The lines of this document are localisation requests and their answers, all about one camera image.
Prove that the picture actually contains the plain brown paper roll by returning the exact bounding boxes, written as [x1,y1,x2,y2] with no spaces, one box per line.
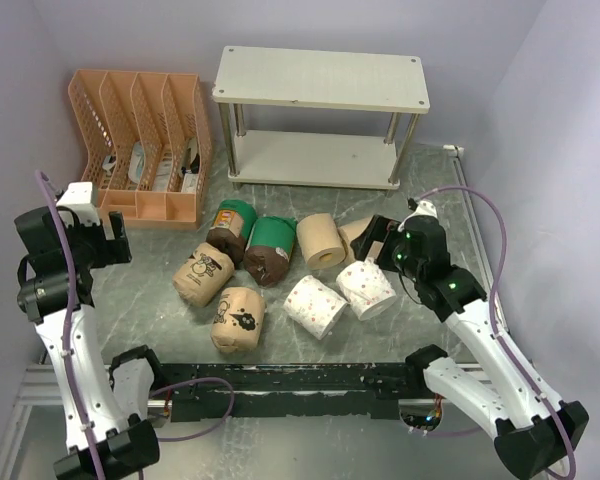
[296,213,346,270]
[337,217,372,265]

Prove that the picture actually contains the white dotted paper roll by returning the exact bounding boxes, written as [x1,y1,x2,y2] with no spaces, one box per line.
[283,275,348,340]
[336,258,397,321]

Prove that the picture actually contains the green brown roll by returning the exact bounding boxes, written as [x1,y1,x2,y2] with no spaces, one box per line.
[243,216,297,287]
[206,199,257,265]

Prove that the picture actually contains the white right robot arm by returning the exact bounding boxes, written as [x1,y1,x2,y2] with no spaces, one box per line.
[352,214,589,479]

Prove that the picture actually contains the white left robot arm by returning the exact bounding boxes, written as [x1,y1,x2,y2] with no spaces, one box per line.
[15,207,167,479]

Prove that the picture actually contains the white two-tier shelf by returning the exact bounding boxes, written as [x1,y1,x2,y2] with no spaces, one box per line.
[213,45,430,190]

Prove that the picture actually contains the orange plastic file organizer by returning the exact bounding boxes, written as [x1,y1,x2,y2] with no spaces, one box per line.
[68,69,214,230]

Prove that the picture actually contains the kraft wrapped toilet paper roll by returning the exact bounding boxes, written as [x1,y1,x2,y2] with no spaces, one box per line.
[211,287,266,354]
[172,242,235,307]

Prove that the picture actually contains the papers in organizer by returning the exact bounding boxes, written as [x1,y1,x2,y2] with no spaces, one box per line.
[102,137,202,194]

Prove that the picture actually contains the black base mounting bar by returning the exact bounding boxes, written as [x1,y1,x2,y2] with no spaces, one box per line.
[153,362,434,422]

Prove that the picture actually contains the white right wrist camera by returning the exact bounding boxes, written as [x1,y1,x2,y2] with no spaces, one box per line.
[397,198,438,232]

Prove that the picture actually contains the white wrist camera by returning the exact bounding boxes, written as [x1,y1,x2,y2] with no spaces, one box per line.
[56,182,101,227]
[397,198,438,232]

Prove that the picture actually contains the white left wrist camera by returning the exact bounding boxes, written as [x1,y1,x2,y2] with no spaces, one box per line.
[56,182,101,227]

